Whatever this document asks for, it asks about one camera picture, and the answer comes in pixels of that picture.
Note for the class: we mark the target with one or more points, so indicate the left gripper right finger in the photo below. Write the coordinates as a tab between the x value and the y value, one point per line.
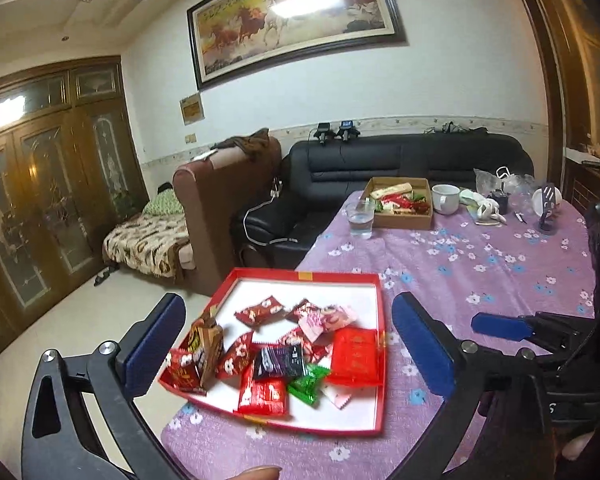
450	373

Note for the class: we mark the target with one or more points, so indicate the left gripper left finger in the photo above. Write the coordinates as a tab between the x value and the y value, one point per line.
120	372

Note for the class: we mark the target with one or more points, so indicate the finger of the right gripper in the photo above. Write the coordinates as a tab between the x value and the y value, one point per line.
503	327

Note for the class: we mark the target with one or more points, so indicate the long red cake packet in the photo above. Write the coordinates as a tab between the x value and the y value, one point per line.
356	359

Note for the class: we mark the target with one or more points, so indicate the pink white snack packet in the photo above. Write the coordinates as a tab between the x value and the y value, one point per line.
338	396

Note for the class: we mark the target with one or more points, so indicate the red flower snack packet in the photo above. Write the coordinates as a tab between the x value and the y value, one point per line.
262	397

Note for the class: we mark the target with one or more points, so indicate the black purple snack packet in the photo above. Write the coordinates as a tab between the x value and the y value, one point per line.
279	362

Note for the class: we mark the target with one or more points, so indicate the red white flower packet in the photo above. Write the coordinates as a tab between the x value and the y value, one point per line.
266	311

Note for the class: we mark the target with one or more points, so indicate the green snack packet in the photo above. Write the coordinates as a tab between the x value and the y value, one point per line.
305	388

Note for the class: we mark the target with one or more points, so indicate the dark brown snack packet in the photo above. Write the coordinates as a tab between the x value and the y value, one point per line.
312	352

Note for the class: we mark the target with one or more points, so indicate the pink lotso snack packet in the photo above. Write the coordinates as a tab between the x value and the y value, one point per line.
324	321

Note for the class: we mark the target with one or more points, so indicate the person right hand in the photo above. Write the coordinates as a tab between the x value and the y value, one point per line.
575	447

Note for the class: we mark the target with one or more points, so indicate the person left hand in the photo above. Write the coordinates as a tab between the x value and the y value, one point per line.
264	472

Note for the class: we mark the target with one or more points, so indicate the red snack bag in tray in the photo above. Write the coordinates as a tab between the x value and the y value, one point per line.
190	368

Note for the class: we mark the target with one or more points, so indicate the purple floral tablecloth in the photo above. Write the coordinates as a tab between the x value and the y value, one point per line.
455	270

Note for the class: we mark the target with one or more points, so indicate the patterned blanket bed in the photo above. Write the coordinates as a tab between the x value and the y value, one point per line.
149	242

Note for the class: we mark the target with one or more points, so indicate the empty clear plastic cup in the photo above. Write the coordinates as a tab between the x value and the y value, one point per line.
519	189

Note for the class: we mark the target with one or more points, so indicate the white ceramic mug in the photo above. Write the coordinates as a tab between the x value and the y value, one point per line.
445	199

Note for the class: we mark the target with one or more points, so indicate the red gift box tray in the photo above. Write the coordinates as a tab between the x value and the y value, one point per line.
299	293

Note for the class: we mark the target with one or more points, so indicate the cardboard snack box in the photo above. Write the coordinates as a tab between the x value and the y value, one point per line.
400	203

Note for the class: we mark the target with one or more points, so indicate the brown armchair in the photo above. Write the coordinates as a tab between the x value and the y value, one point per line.
212	191

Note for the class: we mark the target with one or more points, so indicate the black leather sofa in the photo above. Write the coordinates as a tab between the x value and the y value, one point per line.
317	178

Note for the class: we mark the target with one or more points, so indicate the wooden cabinet doors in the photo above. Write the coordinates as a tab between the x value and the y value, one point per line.
69	174

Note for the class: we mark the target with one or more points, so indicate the framed horse painting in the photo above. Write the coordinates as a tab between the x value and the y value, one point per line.
233	38

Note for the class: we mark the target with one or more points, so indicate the small wall plaque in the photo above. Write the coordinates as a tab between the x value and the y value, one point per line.
191	109

